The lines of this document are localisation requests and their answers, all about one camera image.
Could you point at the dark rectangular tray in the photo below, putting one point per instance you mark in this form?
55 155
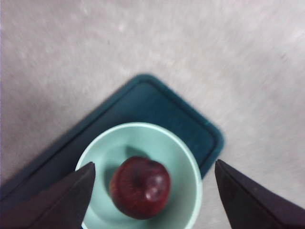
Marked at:
147 105

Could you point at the dark red plum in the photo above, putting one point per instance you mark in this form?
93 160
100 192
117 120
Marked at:
140 188

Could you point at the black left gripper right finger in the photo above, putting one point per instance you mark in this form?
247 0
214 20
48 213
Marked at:
252 205

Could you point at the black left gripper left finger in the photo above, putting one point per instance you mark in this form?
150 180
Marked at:
52 205

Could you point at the teal green bowl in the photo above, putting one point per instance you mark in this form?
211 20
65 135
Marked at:
143 138

